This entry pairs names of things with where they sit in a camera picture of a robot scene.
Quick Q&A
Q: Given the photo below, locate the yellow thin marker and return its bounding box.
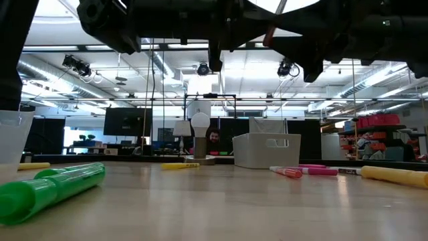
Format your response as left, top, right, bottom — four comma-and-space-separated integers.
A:
17, 162, 51, 171
160, 162, 201, 170

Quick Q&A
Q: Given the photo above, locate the pale grey handled bin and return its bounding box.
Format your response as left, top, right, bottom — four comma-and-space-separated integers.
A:
232, 133, 302, 169

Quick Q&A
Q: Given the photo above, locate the yellow highlighter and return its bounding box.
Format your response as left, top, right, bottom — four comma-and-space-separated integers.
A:
360, 165, 428, 189

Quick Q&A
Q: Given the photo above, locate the black hanging cable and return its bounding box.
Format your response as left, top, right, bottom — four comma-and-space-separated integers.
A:
161, 38, 167, 157

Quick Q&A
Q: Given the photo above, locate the black wall monitor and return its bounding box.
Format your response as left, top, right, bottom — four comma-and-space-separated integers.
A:
103, 107, 154, 137

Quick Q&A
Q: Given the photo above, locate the thin tan hanging cable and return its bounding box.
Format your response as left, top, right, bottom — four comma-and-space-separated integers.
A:
141, 38, 152, 155

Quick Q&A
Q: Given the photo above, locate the grey fabric panel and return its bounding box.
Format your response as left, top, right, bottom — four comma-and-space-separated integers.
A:
249, 116, 288, 135

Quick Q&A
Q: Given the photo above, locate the white light bulb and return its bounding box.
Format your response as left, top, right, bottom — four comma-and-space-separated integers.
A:
191, 112, 211, 138

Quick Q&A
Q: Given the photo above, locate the black overhead camera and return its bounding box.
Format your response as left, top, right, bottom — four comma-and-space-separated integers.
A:
197, 62, 211, 77

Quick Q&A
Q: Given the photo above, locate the metal shelf with storage bins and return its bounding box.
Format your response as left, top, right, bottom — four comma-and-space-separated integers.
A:
337, 113, 428, 163

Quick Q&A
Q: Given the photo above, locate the white cabinet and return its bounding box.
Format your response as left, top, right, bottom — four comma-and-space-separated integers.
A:
320, 133, 342, 161

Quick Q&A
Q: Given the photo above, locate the black overhead frame bar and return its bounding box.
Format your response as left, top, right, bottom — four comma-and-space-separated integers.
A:
21, 42, 278, 54

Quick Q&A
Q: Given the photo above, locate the black partition panel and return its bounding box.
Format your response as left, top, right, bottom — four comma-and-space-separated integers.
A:
286, 119, 322, 161
23, 116, 66, 155

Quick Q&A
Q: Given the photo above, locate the silver ventilation duct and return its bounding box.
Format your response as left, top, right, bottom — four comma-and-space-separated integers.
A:
337, 62, 428, 100
16, 55, 108, 108
146, 50, 185, 88

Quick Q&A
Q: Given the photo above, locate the green highlighter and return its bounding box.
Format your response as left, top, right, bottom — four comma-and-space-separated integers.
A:
34, 162, 105, 180
0, 166, 106, 226

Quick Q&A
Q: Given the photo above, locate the white shade table lamp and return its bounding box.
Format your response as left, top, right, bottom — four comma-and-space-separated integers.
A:
172, 120, 193, 155

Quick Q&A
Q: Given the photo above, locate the black distant rig frame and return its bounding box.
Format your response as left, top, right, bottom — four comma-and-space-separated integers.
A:
183, 92, 237, 120

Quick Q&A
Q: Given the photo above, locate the white marker dark label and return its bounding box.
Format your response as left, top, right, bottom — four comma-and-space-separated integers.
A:
327, 167, 362, 176

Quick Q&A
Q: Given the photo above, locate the person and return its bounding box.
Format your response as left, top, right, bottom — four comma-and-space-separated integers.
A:
206, 129, 222, 154

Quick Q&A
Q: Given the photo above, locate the distant wooden desk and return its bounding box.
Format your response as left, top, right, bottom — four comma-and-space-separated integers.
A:
63, 139, 120, 156

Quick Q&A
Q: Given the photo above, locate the clear plastic bin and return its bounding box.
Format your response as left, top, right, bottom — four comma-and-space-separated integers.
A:
0, 110, 35, 181

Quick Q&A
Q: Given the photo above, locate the black table frame rail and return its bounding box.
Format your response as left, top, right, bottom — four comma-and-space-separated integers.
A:
19, 153, 428, 168

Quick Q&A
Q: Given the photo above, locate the black ceiling-mounted camera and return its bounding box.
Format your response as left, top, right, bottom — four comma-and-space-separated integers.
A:
276, 58, 301, 78
62, 54, 93, 78

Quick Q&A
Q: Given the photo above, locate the orange-red marker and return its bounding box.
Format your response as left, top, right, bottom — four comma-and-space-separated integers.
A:
269, 166, 304, 179

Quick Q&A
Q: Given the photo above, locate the thin vertical pole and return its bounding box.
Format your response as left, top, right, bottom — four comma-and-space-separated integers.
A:
350, 60, 359, 161

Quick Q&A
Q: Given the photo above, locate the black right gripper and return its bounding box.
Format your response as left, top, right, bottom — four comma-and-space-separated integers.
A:
272, 0, 342, 83

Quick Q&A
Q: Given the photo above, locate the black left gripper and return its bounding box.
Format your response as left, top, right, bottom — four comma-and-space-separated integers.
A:
180, 0, 278, 73

